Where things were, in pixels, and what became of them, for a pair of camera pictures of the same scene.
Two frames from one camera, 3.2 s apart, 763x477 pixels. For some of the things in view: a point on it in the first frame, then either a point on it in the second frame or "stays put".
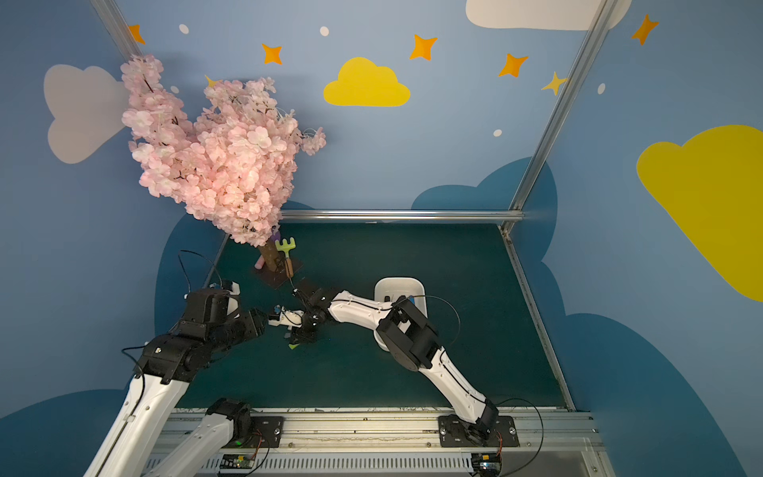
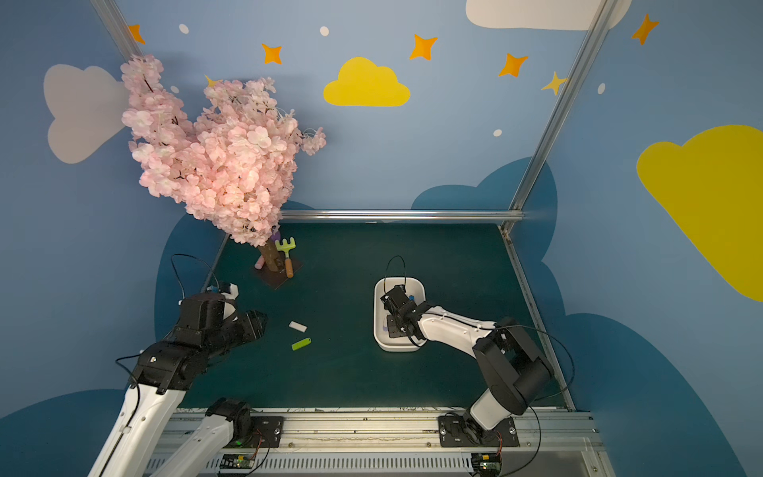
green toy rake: [286, 246] stays put
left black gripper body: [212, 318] stays put
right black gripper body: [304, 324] → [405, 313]
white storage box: [388, 289] stays put
